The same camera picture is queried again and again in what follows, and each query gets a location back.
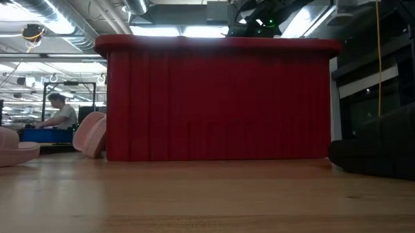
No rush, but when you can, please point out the black slide sandal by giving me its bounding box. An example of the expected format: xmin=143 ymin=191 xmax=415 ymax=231
xmin=326 ymin=97 xmax=415 ymax=186

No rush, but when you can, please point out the pink slide sandal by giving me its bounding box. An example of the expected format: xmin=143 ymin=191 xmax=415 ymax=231
xmin=0 ymin=119 xmax=42 ymax=169
xmin=71 ymin=111 xmax=109 ymax=160

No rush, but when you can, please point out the black metal station frame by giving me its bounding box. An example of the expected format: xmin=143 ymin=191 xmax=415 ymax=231
xmin=39 ymin=80 xmax=98 ymax=124

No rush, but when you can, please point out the dark shelf unit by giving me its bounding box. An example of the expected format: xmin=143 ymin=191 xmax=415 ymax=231
xmin=329 ymin=0 xmax=415 ymax=140

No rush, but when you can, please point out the person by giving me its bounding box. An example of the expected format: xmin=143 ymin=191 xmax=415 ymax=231
xmin=33 ymin=92 xmax=80 ymax=132

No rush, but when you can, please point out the silver ceiling duct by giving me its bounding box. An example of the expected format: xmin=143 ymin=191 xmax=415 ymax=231
xmin=122 ymin=0 xmax=150 ymax=17
xmin=11 ymin=0 xmax=101 ymax=55

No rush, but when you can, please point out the blue plastic bin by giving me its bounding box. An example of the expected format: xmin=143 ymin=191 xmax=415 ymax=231
xmin=19 ymin=126 xmax=74 ymax=145

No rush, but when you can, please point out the black yellow cable reel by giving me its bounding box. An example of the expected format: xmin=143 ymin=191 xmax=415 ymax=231
xmin=20 ymin=24 xmax=46 ymax=44

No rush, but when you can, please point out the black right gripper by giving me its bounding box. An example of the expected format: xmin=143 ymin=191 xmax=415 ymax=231
xmin=228 ymin=14 xmax=261 ymax=37

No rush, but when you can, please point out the red plastic bin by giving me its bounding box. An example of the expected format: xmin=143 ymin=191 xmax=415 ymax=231
xmin=93 ymin=26 xmax=347 ymax=167

